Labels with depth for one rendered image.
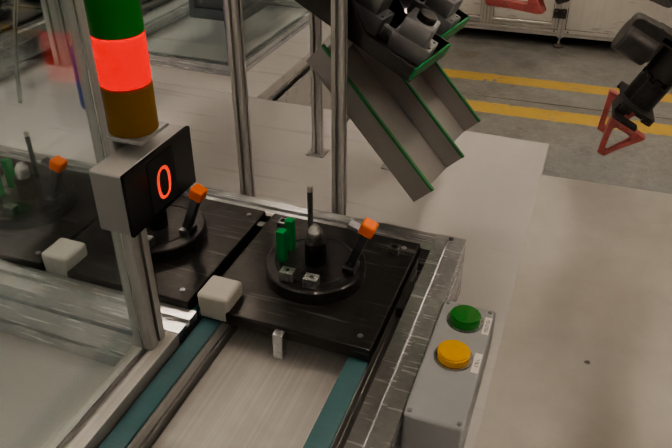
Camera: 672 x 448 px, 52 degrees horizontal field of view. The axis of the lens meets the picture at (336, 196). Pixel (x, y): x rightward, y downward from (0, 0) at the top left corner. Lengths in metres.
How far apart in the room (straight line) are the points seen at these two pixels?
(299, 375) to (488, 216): 0.57
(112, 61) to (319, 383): 0.46
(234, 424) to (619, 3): 4.33
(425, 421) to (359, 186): 0.68
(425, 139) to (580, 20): 3.78
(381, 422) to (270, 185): 0.71
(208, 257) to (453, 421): 0.43
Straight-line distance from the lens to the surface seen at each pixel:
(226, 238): 1.05
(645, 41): 1.27
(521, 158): 1.54
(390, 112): 1.16
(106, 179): 0.70
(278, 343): 0.89
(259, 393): 0.89
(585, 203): 1.42
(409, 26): 1.04
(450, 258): 1.03
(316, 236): 0.93
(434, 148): 1.19
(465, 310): 0.92
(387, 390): 0.84
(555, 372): 1.03
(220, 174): 1.45
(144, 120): 0.71
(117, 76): 0.69
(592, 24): 4.93
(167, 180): 0.75
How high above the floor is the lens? 1.57
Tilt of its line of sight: 31 degrees down
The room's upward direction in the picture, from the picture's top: straight up
